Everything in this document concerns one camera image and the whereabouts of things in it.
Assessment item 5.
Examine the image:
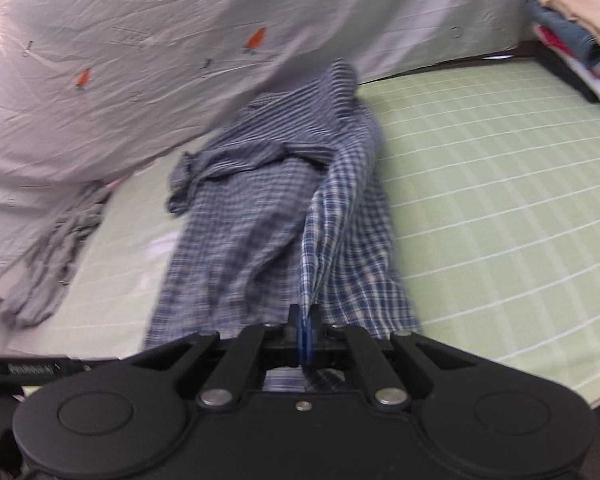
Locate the green checked bed sheet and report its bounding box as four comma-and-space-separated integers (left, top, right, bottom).
5, 54, 600, 411

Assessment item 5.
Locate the grey garment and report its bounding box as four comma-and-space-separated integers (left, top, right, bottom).
0, 182, 112, 332

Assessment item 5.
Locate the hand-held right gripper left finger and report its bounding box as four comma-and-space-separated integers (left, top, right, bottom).
124, 304, 307, 409

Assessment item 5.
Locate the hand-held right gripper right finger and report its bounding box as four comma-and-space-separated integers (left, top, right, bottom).
305, 304, 487, 409

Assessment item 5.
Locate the folded red garment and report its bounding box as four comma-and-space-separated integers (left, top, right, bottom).
536, 25, 583, 60

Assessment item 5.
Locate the folded beige garment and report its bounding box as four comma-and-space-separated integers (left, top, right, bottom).
536, 0, 600, 52

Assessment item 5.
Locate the stack of folded clothes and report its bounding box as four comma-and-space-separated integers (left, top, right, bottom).
525, 0, 600, 70

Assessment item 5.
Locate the white carrot-print sheet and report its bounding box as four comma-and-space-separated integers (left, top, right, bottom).
0, 0, 600, 292

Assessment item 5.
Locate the blue plaid shirt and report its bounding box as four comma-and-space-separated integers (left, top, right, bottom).
145, 57, 423, 395

